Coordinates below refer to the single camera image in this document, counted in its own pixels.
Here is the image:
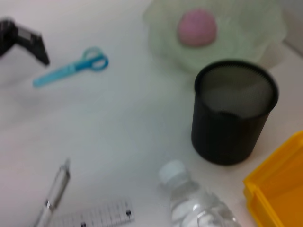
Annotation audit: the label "clear plastic ruler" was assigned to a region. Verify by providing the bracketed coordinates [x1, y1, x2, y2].
[51, 198, 135, 227]

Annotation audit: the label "green translucent fruit bowl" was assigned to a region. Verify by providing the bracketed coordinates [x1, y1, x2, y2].
[142, 0, 288, 73]

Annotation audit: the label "pink toy peach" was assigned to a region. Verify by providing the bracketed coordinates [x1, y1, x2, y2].
[177, 8, 218, 48]

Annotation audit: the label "blue and teal scissors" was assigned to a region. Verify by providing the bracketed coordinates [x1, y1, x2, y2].
[32, 46, 109, 88]

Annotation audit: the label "silver ballpoint pen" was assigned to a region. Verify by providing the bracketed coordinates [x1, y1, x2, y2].
[33, 158, 71, 227]

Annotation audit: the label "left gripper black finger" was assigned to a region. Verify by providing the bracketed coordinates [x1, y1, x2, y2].
[0, 16, 51, 67]

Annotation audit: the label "yellow plastic bin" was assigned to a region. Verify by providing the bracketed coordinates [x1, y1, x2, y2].
[243, 130, 303, 227]

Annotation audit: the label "clear bottle with green label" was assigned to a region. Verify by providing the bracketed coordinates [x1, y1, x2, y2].
[157, 160, 242, 227]

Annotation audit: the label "black mesh cup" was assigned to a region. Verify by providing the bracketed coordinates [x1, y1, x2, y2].
[191, 60, 279, 166]

